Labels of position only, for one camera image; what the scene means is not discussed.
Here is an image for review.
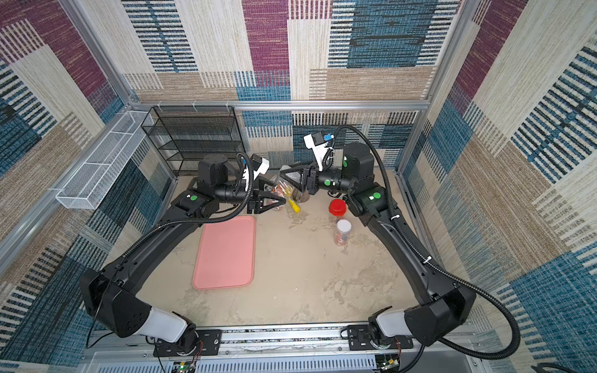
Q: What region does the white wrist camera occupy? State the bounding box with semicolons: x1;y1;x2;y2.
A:
303;132;334;171
243;154;270;191

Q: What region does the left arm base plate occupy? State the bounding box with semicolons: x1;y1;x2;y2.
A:
153;329;222;357

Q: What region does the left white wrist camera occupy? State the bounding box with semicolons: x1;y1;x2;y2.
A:
243;154;270;191

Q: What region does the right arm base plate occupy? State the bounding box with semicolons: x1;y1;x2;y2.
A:
340;324;414;351

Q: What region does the red lid candy jar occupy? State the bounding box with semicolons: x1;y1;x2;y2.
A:
328;198;348;223

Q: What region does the black wire shelf rack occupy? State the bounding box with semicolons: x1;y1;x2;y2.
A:
141;106;247;177

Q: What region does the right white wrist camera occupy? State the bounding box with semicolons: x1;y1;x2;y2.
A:
303;132;334;171

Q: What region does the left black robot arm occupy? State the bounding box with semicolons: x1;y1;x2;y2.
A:
79;153;286;356

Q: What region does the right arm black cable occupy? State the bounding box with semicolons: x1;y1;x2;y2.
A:
333;124;522;373

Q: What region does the clear cup of pencils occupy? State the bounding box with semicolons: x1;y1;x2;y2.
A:
292;189;310;204

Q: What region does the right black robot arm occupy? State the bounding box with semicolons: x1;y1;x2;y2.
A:
280;142;477;351

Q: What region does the white lid candy jar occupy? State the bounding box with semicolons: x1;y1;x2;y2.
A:
334;219;352;246

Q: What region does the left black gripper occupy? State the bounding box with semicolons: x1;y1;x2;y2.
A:
215;177;286;217

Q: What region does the pink plastic tray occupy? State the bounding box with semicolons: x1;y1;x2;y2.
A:
192;216;257;291

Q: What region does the white wire mesh basket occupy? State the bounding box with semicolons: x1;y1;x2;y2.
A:
55;110;147;210

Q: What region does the clear candy jar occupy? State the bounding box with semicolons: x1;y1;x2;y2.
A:
275;177;294;211

